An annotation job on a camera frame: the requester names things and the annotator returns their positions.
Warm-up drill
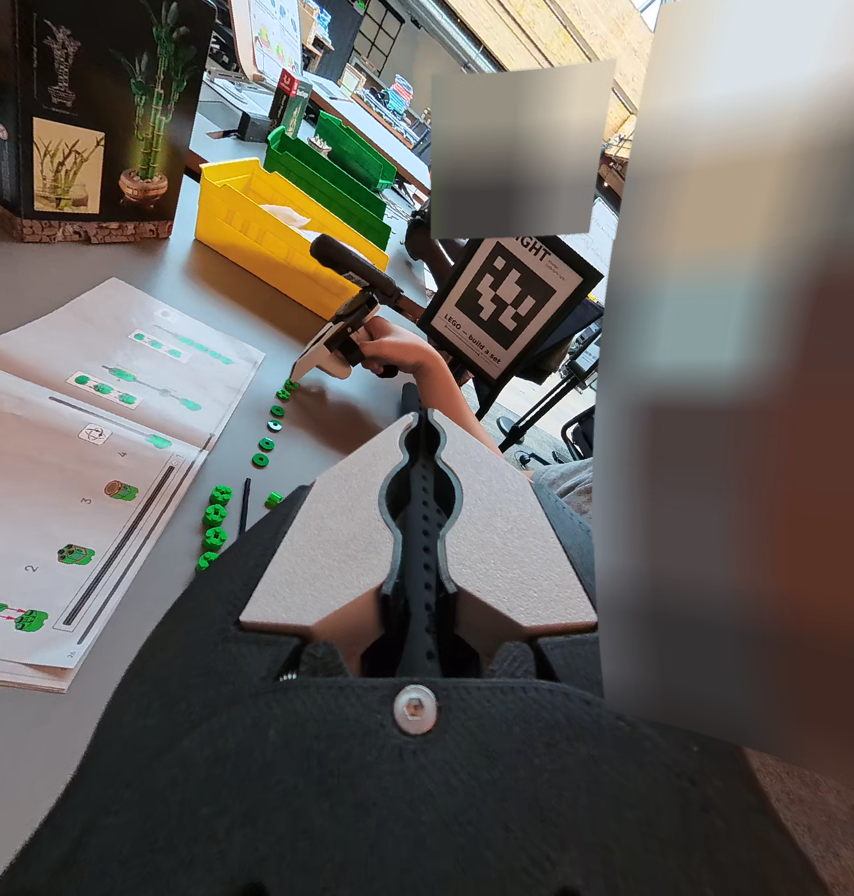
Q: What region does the black framed marker sign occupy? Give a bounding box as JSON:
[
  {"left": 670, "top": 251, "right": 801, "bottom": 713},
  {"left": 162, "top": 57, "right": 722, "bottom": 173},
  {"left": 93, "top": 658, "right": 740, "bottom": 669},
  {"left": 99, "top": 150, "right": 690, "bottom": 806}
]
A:
[{"left": 419, "top": 237, "right": 605, "bottom": 384}]

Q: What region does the yellow plastic bin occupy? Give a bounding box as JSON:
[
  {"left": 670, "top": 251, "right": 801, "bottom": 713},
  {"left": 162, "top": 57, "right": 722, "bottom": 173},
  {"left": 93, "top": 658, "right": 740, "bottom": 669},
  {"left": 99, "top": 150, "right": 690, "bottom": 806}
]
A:
[{"left": 195, "top": 158, "right": 390, "bottom": 321}]

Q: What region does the small green plastic bin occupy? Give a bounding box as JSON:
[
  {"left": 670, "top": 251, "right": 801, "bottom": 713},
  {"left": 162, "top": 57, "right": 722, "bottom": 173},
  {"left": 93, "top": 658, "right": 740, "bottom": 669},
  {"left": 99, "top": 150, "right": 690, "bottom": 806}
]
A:
[{"left": 314, "top": 111, "right": 399, "bottom": 191}]

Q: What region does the person's right forearm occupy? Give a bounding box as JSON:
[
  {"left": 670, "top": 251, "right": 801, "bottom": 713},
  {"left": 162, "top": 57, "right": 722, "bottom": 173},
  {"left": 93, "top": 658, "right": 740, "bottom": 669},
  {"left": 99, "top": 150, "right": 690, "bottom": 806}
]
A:
[{"left": 409, "top": 343, "right": 506, "bottom": 457}]

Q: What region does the row of green toy pieces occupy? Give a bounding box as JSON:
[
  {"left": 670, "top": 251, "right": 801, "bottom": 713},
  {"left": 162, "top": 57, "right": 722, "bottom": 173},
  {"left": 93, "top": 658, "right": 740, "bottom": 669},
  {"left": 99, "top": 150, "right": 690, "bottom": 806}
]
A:
[{"left": 196, "top": 378, "right": 300, "bottom": 573}]

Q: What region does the dark carton with red top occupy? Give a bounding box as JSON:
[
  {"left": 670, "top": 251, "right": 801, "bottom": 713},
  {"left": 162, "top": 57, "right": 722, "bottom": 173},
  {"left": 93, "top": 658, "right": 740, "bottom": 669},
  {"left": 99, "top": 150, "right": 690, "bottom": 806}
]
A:
[{"left": 268, "top": 68, "right": 313, "bottom": 139}]

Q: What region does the grey desk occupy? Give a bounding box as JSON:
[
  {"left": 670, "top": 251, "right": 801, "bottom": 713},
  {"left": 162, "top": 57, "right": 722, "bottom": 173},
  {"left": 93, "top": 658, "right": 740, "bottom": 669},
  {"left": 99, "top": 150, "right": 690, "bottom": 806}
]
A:
[{"left": 0, "top": 105, "right": 498, "bottom": 896}]

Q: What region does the black bamboo toy set box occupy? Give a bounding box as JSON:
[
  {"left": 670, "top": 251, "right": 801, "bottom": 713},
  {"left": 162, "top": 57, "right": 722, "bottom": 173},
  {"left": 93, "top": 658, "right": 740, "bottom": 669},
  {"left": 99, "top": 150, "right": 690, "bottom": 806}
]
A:
[{"left": 0, "top": 0, "right": 216, "bottom": 244}]

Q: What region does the white plastic bag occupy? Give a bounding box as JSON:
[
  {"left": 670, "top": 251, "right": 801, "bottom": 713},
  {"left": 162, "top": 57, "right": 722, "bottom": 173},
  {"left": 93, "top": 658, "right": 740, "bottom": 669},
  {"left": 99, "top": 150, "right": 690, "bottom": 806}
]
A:
[{"left": 258, "top": 203, "right": 315, "bottom": 232}]

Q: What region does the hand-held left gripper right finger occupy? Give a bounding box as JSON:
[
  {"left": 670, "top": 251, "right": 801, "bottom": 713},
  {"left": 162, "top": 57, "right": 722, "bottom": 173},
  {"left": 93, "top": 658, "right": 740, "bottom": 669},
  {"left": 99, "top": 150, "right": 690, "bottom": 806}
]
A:
[{"left": 427, "top": 409, "right": 599, "bottom": 676}]

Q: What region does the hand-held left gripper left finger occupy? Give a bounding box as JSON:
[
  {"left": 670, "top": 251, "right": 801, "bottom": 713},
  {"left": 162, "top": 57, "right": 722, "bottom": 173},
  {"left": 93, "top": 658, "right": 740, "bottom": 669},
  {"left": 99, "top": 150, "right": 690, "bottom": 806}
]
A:
[{"left": 239, "top": 412, "right": 428, "bottom": 674}]

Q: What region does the person's right hand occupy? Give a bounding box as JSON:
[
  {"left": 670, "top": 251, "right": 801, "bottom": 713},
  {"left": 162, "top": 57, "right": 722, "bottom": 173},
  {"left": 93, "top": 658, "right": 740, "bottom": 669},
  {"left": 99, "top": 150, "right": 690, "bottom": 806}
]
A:
[{"left": 353, "top": 318, "right": 435, "bottom": 375}]

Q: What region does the black stand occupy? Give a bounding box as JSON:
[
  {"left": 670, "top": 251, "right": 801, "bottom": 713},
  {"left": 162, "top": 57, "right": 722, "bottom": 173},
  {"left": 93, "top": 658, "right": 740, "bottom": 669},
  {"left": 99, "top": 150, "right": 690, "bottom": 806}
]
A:
[{"left": 472, "top": 329, "right": 599, "bottom": 452}]

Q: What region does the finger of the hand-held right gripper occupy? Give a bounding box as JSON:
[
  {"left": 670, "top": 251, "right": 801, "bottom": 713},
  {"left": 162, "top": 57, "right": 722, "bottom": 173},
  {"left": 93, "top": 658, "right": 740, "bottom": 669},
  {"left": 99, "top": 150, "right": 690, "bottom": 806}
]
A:
[{"left": 289, "top": 323, "right": 351, "bottom": 382}]

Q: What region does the background instruction board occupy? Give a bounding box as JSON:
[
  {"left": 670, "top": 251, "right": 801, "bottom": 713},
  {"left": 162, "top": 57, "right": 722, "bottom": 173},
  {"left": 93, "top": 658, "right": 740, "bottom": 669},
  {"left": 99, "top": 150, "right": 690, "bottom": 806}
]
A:
[{"left": 230, "top": 0, "right": 306, "bottom": 83}]

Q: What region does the open instruction booklet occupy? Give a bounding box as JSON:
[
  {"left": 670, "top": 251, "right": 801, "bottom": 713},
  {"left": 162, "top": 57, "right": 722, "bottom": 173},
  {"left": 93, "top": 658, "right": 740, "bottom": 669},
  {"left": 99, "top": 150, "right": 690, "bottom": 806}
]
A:
[{"left": 0, "top": 278, "right": 266, "bottom": 694}]

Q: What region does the black ridged toy rod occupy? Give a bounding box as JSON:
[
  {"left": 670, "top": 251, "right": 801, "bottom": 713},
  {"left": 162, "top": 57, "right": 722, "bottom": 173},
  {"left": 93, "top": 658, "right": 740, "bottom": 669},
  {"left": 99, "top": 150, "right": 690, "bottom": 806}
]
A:
[{"left": 398, "top": 381, "right": 450, "bottom": 676}]

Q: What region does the large green plastic bin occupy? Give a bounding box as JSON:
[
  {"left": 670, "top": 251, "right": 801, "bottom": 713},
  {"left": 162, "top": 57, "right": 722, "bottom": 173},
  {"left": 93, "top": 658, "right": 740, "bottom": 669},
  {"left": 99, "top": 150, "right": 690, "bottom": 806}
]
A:
[{"left": 264, "top": 126, "right": 393, "bottom": 251}]

